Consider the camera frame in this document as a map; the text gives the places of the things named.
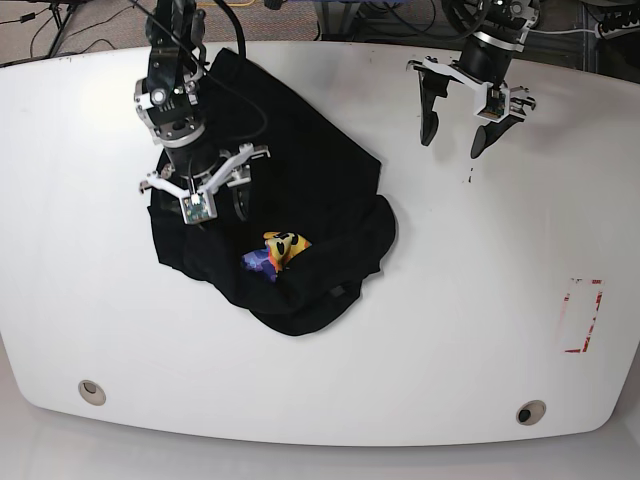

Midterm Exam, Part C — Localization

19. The right table grommet hole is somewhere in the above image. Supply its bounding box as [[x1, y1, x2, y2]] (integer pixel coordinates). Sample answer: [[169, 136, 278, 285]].
[[516, 400, 546, 426]]

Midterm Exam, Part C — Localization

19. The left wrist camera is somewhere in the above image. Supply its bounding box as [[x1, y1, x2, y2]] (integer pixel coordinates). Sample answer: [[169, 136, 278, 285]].
[[474, 86, 509, 123]]

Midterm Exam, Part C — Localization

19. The white cable on floor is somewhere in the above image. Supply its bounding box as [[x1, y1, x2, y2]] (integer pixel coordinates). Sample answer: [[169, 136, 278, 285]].
[[529, 27, 599, 36]]

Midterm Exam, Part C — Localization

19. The black tripod stand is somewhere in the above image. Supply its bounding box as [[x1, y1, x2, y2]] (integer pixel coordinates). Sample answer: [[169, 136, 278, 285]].
[[45, 0, 81, 59]]

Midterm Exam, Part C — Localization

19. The black graphic t-shirt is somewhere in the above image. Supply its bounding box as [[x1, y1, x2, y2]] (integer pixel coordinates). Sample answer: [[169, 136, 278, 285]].
[[148, 49, 396, 336]]

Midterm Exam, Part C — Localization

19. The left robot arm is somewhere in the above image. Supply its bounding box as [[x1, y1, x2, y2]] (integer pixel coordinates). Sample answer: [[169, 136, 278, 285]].
[[407, 1, 540, 159]]

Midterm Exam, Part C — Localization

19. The red tape rectangle marking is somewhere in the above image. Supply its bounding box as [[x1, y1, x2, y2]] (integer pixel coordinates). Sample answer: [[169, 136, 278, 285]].
[[558, 278, 605, 354]]

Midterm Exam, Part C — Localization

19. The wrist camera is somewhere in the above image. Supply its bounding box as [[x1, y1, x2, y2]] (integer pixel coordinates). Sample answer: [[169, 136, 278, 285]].
[[180, 192, 217, 225], [474, 86, 509, 123]]

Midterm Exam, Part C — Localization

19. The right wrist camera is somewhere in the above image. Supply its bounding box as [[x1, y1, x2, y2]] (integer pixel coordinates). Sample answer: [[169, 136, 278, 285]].
[[180, 192, 217, 225]]

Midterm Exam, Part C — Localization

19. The left table grommet hole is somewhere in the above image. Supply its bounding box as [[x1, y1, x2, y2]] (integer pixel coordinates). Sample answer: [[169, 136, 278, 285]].
[[78, 380, 106, 406]]

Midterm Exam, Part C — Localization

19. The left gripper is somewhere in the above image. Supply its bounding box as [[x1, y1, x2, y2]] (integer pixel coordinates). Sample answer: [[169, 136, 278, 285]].
[[408, 34, 537, 158]]

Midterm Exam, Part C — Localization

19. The white power strip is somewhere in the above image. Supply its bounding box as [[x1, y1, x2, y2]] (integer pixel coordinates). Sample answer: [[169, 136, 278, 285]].
[[595, 10, 639, 40]]

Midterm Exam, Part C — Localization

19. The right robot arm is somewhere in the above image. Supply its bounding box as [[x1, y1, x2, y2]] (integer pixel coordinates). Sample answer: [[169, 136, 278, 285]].
[[134, 1, 270, 225]]

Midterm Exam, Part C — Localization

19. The table grommet hole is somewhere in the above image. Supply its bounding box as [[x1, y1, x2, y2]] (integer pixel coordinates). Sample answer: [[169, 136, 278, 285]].
[[516, 400, 546, 426], [78, 380, 106, 406]]

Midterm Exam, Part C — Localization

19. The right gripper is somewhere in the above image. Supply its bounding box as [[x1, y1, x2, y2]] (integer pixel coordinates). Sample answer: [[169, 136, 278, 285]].
[[138, 141, 270, 221]]

